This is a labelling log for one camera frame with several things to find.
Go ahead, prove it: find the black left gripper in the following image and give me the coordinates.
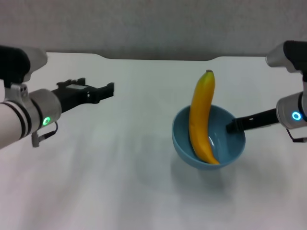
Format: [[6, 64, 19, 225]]
[[50, 77, 115, 114]]

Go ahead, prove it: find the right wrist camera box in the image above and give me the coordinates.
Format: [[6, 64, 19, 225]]
[[266, 40, 307, 75]]

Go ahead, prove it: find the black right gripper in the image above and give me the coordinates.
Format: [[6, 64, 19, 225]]
[[225, 108, 279, 134]]

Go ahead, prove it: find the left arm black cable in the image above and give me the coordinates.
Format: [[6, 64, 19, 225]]
[[31, 121, 59, 148]]

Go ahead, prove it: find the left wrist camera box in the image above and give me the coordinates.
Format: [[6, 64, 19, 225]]
[[0, 45, 48, 89]]

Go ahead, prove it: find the blue bowl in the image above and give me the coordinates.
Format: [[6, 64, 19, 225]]
[[171, 104, 247, 172]]

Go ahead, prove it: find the yellow banana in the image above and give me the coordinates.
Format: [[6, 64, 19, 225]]
[[189, 69, 220, 165]]

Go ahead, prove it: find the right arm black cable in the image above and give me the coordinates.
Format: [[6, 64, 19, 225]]
[[286, 127, 307, 143]]

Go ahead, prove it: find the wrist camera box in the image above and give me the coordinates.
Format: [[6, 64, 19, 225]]
[[0, 45, 48, 89], [266, 40, 307, 75]]

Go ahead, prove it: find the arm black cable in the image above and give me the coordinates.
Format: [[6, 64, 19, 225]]
[[286, 127, 307, 143], [31, 121, 59, 148]]

